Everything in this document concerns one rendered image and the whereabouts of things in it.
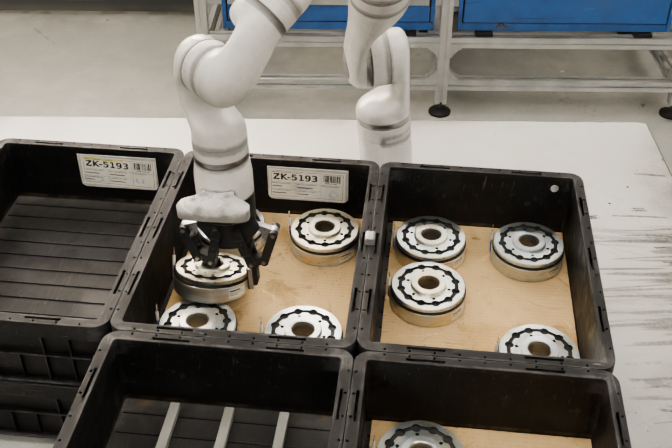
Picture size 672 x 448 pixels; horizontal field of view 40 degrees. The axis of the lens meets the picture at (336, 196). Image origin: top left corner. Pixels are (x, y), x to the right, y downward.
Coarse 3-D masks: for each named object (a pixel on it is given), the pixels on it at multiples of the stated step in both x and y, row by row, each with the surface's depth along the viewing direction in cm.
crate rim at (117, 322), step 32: (192, 160) 140; (256, 160) 141; (288, 160) 140; (320, 160) 140; (352, 160) 140; (160, 224) 129; (128, 288) 116; (352, 288) 116; (352, 320) 112; (352, 352) 109
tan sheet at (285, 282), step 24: (264, 216) 145; (288, 216) 145; (288, 240) 140; (288, 264) 136; (264, 288) 131; (288, 288) 131; (312, 288) 131; (336, 288) 131; (240, 312) 127; (264, 312) 127; (336, 312) 127
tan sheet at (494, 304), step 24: (480, 240) 140; (480, 264) 136; (480, 288) 131; (504, 288) 131; (528, 288) 131; (552, 288) 131; (384, 312) 127; (480, 312) 127; (504, 312) 127; (528, 312) 127; (552, 312) 127; (384, 336) 123; (408, 336) 123; (432, 336) 123; (456, 336) 123; (480, 336) 123; (576, 336) 124
